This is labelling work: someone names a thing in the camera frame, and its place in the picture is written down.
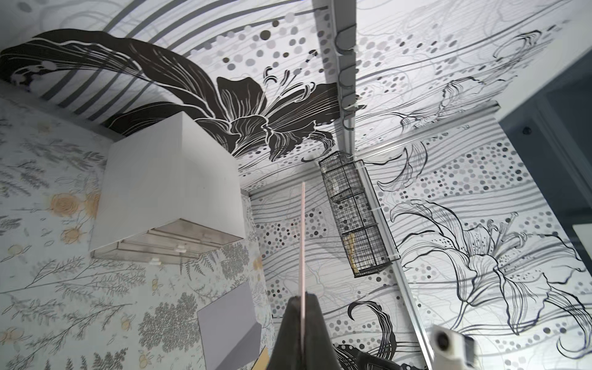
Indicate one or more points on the black wire basket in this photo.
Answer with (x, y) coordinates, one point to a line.
(357, 221)

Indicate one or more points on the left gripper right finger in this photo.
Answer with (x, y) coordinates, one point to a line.
(319, 351)

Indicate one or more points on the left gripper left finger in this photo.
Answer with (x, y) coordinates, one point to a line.
(287, 353)

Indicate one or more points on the white mini drawer box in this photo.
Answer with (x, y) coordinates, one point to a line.
(170, 194)

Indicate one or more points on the tan kraft envelope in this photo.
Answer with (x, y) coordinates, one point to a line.
(262, 361)

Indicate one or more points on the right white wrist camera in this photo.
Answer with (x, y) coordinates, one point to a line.
(452, 350)

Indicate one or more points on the pink envelope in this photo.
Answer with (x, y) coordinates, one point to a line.
(302, 278)

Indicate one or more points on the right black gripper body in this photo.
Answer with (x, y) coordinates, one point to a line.
(365, 361)

